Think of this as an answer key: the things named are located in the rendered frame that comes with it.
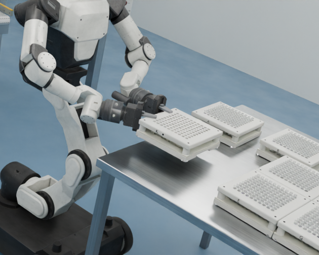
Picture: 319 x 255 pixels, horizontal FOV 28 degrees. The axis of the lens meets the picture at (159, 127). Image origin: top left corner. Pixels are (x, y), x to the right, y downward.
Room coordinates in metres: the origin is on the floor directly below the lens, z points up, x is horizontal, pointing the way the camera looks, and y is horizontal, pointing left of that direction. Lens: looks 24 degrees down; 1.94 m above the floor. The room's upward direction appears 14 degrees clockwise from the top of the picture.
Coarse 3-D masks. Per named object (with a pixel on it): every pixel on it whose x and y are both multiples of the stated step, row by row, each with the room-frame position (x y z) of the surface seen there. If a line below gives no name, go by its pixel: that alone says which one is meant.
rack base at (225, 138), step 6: (252, 132) 2.61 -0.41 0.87; (258, 132) 2.62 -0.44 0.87; (222, 138) 2.48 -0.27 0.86; (228, 138) 2.48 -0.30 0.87; (240, 138) 2.51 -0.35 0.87; (246, 138) 2.52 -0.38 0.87; (252, 138) 2.58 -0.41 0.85; (228, 144) 2.46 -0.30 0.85; (234, 144) 2.44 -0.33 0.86; (240, 144) 2.48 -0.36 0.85
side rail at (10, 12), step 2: (0, 6) 3.44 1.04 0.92; (2, 6) 3.43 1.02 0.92; (0, 8) 3.44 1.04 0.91; (2, 8) 3.43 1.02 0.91; (4, 8) 3.42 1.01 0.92; (6, 8) 3.40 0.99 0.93; (2, 10) 3.43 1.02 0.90; (6, 10) 3.40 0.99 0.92; (8, 10) 3.39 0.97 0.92; (10, 10) 3.38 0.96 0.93; (4, 12) 3.41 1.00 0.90; (6, 12) 3.40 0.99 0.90; (8, 12) 3.39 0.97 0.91; (10, 12) 3.38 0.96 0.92; (12, 12) 3.38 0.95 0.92; (8, 14) 3.39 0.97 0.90; (10, 14) 3.38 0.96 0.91; (12, 14) 3.38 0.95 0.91
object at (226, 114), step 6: (222, 108) 2.67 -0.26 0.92; (228, 108) 2.69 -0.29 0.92; (216, 114) 2.57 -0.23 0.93; (222, 114) 2.60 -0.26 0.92; (228, 114) 2.61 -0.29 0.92; (234, 114) 2.63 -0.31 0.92; (240, 114) 2.64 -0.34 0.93; (228, 120) 2.54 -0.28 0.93; (234, 120) 2.56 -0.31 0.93; (240, 120) 2.57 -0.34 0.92
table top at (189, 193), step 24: (264, 120) 2.85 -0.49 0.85; (144, 144) 2.28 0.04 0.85; (120, 168) 2.03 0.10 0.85; (144, 168) 2.07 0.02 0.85; (168, 168) 2.12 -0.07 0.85; (192, 168) 2.17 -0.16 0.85; (216, 168) 2.22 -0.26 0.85; (240, 168) 2.27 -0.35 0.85; (144, 192) 1.94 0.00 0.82; (168, 192) 1.94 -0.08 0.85; (192, 192) 1.98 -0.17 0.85; (216, 192) 2.02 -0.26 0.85; (192, 216) 1.83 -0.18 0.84; (216, 216) 1.86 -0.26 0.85; (240, 240) 1.74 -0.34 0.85; (264, 240) 1.78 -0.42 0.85
